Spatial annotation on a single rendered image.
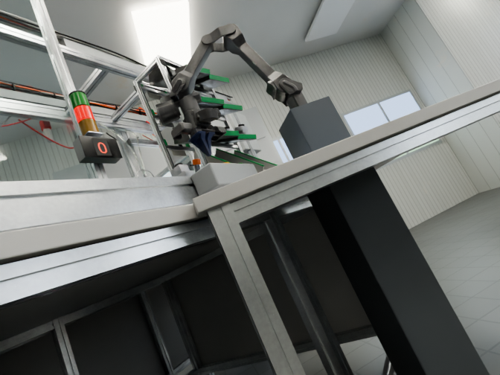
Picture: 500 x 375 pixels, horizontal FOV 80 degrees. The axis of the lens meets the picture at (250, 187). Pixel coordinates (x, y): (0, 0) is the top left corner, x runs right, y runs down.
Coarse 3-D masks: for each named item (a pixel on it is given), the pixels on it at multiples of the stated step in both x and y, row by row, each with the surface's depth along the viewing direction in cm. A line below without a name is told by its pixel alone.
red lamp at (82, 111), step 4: (76, 108) 94; (80, 108) 93; (84, 108) 94; (88, 108) 95; (76, 112) 94; (80, 112) 93; (84, 112) 93; (88, 112) 94; (76, 116) 94; (80, 116) 93; (84, 116) 93; (88, 116) 93; (92, 116) 95; (80, 120) 93
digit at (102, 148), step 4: (92, 140) 90; (96, 140) 91; (100, 140) 93; (104, 140) 94; (96, 144) 91; (100, 144) 92; (104, 144) 93; (96, 148) 90; (100, 148) 91; (104, 148) 92; (108, 148) 93; (100, 152) 91; (104, 152) 92; (108, 152) 93
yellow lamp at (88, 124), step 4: (84, 120) 93; (88, 120) 93; (92, 120) 94; (80, 124) 93; (84, 124) 92; (88, 124) 92; (92, 124) 93; (96, 124) 95; (80, 128) 93; (84, 128) 92; (88, 128) 92; (92, 128) 93; (96, 128) 94; (84, 132) 92
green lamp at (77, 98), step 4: (76, 92) 95; (80, 92) 95; (72, 96) 94; (76, 96) 94; (80, 96) 95; (84, 96) 96; (72, 100) 94; (76, 100) 94; (80, 100) 94; (84, 100) 95; (72, 104) 94; (76, 104) 94; (80, 104) 94; (84, 104) 95; (88, 104) 96
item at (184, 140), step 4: (208, 128) 138; (228, 132) 122; (232, 132) 124; (236, 132) 126; (184, 136) 130; (188, 136) 128; (224, 136) 121; (228, 136) 123; (232, 136) 124; (236, 136) 126; (176, 140) 134; (180, 140) 132; (184, 140) 131
